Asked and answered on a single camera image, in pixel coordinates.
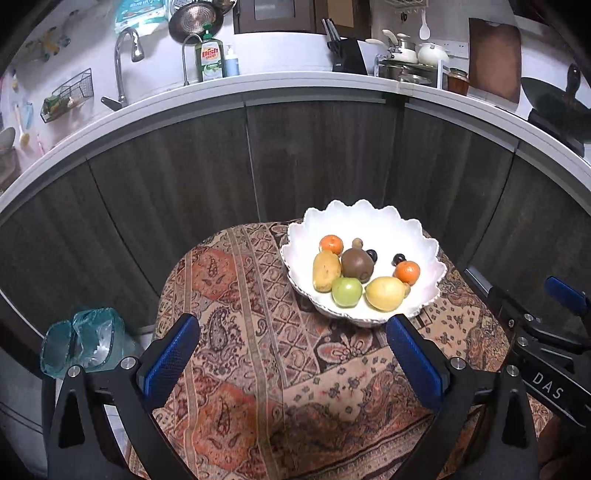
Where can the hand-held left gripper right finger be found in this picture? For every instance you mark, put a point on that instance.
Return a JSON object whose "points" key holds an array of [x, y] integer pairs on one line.
{"points": [[415, 360]]}

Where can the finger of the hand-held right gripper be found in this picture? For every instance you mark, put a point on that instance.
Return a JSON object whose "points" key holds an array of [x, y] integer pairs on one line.
{"points": [[501, 297], [565, 293]]}

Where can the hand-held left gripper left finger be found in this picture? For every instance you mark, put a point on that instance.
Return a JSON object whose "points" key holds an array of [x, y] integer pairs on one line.
{"points": [[171, 360]]}

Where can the orange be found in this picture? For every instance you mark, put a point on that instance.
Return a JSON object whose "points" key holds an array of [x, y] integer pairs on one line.
{"points": [[407, 271]]}

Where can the green apple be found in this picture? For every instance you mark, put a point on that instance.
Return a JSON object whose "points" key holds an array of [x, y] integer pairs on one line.
{"points": [[347, 290]]}

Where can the dark plum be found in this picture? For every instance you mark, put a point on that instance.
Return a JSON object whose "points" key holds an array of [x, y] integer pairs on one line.
{"points": [[398, 258], [372, 255]]}

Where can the brown kiwi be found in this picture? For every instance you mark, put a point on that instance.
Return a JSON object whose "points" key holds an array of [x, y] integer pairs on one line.
{"points": [[357, 265]]}

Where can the yellow mango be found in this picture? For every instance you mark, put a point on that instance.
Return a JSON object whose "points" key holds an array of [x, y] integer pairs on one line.
{"points": [[325, 272]]}

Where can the white scalloped bowl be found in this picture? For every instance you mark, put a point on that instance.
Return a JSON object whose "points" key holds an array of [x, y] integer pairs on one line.
{"points": [[369, 221]]}

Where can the yellow lemon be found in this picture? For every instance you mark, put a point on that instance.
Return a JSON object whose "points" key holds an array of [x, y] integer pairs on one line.
{"points": [[385, 293]]}

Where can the patterned paisley tablecloth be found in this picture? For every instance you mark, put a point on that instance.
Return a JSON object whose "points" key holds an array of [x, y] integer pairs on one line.
{"points": [[277, 369]]}

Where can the small tangerine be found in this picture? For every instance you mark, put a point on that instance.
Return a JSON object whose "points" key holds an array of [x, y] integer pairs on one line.
{"points": [[331, 244]]}

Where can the black wok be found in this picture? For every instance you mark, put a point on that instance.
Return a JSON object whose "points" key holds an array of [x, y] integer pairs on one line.
{"points": [[554, 101]]}

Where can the glass jar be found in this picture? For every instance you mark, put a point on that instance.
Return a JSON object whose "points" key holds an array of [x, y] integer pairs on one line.
{"points": [[457, 81]]}

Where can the dark wood counter cabinet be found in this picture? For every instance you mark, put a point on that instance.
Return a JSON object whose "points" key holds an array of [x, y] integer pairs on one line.
{"points": [[323, 152]]}

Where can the brown cutting board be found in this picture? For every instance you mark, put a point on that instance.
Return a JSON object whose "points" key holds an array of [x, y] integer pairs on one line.
{"points": [[494, 60]]}

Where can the steel pot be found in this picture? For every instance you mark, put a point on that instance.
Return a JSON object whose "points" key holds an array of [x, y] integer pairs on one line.
{"points": [[397, 70]]}

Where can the white pot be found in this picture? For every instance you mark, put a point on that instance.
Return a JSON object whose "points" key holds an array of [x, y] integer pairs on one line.
{"points": [[431, 53]]}

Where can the white spatula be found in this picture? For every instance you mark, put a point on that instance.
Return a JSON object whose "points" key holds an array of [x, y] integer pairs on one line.
{"points": [[424, 27]]}

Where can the black knife block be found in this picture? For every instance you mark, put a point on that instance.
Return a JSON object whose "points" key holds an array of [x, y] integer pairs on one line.
{"points": [[346, 55]]}

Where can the blue white pump bottle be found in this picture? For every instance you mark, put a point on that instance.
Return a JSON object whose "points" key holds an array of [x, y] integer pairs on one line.
{"points": [[231, 62]]}

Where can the tall chrome faucet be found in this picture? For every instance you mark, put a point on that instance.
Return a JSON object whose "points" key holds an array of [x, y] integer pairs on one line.
{"points": [[121, 60]]}

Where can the small chrome faucet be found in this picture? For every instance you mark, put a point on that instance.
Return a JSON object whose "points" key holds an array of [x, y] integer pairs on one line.
{"points": [[184, 55]]}

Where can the green dish soap bottle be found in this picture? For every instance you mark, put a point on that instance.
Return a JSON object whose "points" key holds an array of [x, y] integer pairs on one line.
{"points": [[211, 57]]}

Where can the copper frying pan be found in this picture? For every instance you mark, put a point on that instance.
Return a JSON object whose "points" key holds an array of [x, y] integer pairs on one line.
{"points": [[194, 21]]}

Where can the paper towel package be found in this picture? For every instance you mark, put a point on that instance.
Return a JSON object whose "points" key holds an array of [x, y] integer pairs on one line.
{"points": [[138, 14]]}

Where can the yellow blue wall ornament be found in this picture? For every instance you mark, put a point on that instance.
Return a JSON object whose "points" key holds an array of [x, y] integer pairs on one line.
{"points": [[46, 44]]}

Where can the wooden wall cabinet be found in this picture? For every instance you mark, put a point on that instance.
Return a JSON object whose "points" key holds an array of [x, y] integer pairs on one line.
{"points": [[272, 16]]}

